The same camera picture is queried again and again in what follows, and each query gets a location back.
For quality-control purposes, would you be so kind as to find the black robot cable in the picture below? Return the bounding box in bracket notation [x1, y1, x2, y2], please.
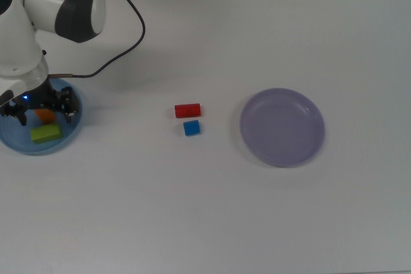
[48, 0, 146, 80]

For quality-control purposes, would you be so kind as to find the orange block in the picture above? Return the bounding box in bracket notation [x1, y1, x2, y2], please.
[33, 108, 57, 124]

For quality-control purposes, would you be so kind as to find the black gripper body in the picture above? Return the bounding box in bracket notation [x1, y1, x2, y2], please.
[8, 76, 66, 110]

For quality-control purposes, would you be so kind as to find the green block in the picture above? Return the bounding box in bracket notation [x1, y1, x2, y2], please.
[30, 123, 64, 144]

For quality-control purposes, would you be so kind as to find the purple plate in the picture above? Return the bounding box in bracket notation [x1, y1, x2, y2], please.
[239, 87, 326, 169]

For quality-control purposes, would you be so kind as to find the red block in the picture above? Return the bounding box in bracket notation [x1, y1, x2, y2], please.
[174, 103, 202, 118]

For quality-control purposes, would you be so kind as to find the small blue block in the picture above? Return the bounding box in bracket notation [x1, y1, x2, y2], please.
[182, 119, 202, 137]

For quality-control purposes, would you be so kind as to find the blue plate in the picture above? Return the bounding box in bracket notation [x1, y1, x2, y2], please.
[0, 76, 83, 156]

